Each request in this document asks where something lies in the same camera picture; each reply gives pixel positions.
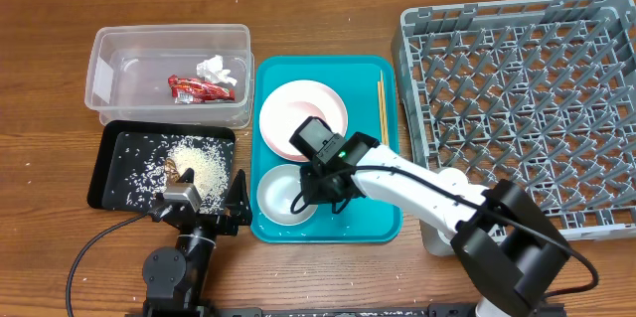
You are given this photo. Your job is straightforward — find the grey dishwasher rack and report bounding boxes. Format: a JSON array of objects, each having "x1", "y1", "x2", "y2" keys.
[{"x1": 392, "y1": 0, "x2": 635, "y2": 240}]

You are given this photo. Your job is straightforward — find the pink plate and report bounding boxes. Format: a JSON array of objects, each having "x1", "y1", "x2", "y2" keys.
[{"x1": 258, "y1": 79, "x2": 348, "y2": 162}]

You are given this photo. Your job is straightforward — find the red snack wrapper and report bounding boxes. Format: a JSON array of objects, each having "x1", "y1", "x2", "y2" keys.
[{"x1": 168, "y1": 75, "x2": 235, "y2": 104}]

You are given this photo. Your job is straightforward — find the wooden chopstick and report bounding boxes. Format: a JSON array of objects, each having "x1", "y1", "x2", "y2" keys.
[
  {"x1": 378, "y1": 71, "x2": 390, "y2": 146},
  {"x1": 377, "y1": 80, "x2": 388, "y2": 145}
]

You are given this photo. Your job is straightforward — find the white tissue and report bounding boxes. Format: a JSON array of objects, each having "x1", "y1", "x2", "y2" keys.
[{"x1": 196, "y1": 55, "x2": 238, "y2": 86}]

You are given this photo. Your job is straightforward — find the clear plastic bin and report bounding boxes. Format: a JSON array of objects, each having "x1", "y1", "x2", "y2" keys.
[{"x1": 84, "y1": 24, "x2": 254, "y2": 129}]

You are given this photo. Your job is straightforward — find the grey bowl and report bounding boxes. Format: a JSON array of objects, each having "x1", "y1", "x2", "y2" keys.
[{"x1": 256, "y1": 164, "x2": 317, "y2": 227}]

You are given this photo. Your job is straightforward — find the white cup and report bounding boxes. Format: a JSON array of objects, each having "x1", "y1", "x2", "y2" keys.
[{"x1": 436, "y1": 167, "x2": 469, "y2": 189}]

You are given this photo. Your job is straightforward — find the brown food scrap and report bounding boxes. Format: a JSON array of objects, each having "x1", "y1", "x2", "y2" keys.
[{"x1": 164, "y1": 158, "x2": 180, "y2": 183}]

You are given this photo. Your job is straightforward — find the black plastic tray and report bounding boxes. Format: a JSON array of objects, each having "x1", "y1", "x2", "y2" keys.
[{"x1": 87, "y1": 120, "x2": 236, "y2": 215}]

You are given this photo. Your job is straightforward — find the spilled rice pile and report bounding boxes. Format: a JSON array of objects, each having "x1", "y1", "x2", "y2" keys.
[{"x1": 102, "y1": 132, "x2": 234, "y2": 215}]

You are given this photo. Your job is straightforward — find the teal plastic serving tray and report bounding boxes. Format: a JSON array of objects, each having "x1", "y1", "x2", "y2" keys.
[{"x1": 250, "y1": 56, "x2": 402, "y2": 243}]

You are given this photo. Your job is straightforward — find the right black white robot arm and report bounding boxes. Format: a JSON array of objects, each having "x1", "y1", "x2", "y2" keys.
[{"x1": 290, "y1": 131, "x2": 599, "y2": 316}]

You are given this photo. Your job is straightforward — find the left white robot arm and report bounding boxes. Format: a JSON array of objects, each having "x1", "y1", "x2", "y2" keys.
[{"x1": 65, "y1": 168, "x2": 252, "y2": 316}]

